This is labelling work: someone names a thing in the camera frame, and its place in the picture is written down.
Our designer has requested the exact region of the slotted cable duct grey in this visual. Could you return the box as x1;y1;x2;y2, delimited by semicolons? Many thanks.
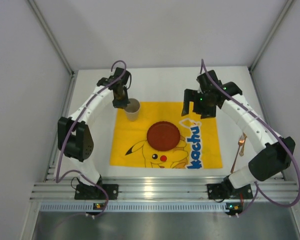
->
40;201;240;213

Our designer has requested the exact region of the right aluminium frame post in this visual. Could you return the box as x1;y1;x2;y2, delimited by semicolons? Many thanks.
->
248;0;296;73

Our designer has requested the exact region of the left aluminium frame post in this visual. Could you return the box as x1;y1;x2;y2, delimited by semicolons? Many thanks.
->
25;0;74;76

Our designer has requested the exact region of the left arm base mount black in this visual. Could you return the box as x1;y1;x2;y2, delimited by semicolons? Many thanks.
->
74;183;119;200

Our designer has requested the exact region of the red plastic plate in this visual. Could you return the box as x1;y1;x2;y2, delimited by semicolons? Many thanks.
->
146;121;181;152

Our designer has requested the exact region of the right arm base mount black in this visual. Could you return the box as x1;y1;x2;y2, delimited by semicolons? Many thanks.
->
206;183;253;203

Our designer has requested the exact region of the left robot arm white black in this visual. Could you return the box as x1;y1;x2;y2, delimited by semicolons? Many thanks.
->
55;67;132;189

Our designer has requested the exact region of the aluminium mounting rail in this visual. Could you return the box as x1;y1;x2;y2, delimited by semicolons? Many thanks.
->
30;177;298;202

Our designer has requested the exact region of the yellow Pikachu cloth placemat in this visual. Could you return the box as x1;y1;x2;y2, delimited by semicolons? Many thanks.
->
109;102;223;170

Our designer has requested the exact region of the copper fork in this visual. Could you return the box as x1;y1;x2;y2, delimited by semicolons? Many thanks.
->
230;132;247;173

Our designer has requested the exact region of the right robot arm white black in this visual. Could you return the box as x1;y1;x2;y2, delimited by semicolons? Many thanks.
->
181;70;296;190

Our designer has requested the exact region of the beige paper cup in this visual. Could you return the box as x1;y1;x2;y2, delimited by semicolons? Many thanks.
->
124;98;141;122

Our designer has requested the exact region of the aluminium frame post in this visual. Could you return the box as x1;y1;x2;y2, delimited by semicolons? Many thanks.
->
25;0;74;76
248;0;296;73

